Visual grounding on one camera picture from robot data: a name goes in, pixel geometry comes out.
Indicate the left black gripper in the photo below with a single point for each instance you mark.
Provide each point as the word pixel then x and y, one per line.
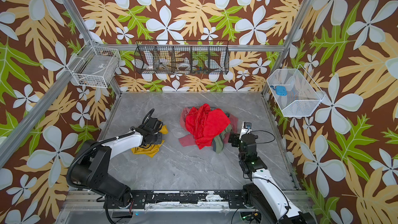
pixel 160 137

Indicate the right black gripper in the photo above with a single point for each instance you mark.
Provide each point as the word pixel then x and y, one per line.
pixel 235 138

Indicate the yellow cloth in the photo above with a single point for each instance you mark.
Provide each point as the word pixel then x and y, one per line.
pixel 150 149

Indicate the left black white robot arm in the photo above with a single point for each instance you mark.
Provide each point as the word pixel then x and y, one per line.
pixel 89 169

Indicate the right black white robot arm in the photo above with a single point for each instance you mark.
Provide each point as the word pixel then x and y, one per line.
pixel 263 193

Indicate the olive green cloth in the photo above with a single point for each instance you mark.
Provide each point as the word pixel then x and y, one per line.
pixel 219 140

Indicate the red cloth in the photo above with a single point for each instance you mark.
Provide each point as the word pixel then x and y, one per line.
pixel 205 124

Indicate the blue object in basket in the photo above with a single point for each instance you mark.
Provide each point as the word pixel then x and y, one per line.
pixel 279 90

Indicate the aluminium rear crossbar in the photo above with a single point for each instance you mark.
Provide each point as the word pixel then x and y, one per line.
pixel 233 48

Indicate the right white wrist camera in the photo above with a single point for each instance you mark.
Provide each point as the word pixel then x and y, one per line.
pixel 245 129

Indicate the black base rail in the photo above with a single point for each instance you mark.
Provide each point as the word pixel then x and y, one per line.
pixel 142 199

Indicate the white wire basket right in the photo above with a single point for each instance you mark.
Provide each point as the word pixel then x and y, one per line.
pixel 304 94

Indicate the white wire basket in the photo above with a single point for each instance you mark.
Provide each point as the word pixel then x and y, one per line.
pixel 96 66
pixel 304 94

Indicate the black wire basket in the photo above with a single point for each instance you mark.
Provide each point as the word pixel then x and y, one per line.
pixel 192 60

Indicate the white wire basket left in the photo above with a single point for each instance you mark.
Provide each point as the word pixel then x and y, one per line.
pixel 96 66

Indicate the aluminium frame post left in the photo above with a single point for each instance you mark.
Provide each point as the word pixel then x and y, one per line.
pixel 75 16

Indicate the aluminium frame post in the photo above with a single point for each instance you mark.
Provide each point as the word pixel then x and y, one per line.
pixel 301 14
pixel 75 16

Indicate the aluminium left side rail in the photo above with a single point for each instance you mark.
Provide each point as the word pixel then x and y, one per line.
pixel 18 135

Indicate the aluminium frame post right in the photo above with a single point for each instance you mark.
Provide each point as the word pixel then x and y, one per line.
pixel 301 14

